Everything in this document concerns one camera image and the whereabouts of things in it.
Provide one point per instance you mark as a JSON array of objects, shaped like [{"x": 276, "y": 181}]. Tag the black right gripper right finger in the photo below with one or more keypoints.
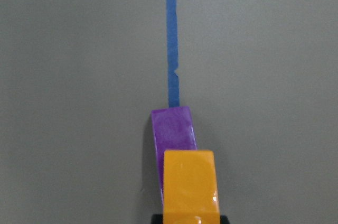
[{"x": 224, "y": 219}]

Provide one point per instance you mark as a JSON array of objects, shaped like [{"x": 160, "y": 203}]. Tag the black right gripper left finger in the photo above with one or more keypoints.
[{"x": 157, "y": 219}]

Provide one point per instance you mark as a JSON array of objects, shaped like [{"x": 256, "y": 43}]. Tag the orange trapezoid block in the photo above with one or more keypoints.
[{"x": 190, "y": 191}]

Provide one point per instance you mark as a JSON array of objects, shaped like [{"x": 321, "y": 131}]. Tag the purple trapezoid block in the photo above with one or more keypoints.
[{"x": 172, "y": 130}]

